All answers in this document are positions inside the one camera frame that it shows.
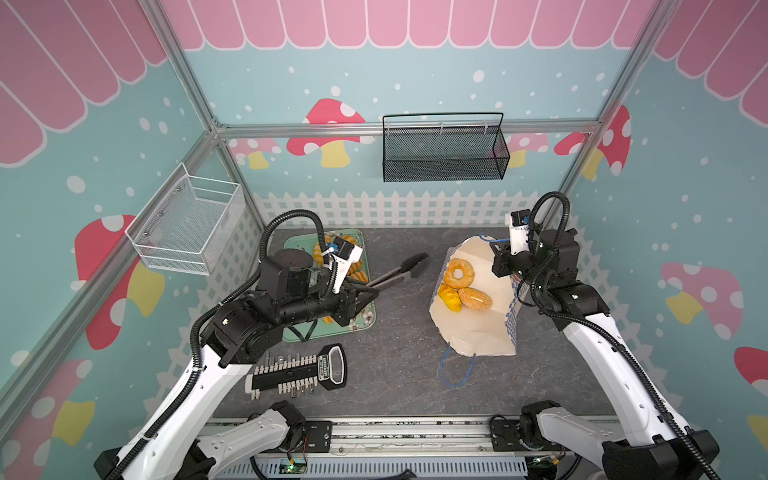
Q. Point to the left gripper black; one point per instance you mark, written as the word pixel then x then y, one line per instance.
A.
pixel 347 299

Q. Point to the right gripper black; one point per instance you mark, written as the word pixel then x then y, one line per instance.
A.
pixel 503 264

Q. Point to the long twisted bread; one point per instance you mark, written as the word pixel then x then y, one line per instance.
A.
pixel 359 275

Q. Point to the checkered paper bag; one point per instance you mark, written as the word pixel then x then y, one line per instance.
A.
pixel 471 333

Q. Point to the black metal tongs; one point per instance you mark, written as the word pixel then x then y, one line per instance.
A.
pixel 411 268

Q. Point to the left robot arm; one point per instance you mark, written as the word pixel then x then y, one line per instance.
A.
pixel 225 343

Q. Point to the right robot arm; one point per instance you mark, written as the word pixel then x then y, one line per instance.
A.
pixel 655 441

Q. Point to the oval bun bread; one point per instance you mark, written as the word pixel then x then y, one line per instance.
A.
pixel 475 299

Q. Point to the green floral tray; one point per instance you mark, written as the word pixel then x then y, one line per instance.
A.
pixel 326 326

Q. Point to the black tool rack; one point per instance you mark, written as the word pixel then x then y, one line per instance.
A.
pixel 300 375

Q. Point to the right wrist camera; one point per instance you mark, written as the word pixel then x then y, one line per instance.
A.
pixel 519 229

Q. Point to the ring doughnut bread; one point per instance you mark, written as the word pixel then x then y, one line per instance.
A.
pixel 459 274

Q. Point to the white wire wall basket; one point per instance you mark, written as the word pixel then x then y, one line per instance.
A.
pixel 187 223

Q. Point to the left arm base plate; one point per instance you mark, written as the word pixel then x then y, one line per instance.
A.
pixel 313 436

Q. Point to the black mesh wall basket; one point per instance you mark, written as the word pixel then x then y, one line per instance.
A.
pixel 440 147

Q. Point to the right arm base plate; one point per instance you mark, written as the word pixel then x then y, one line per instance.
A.
pixel 510 434

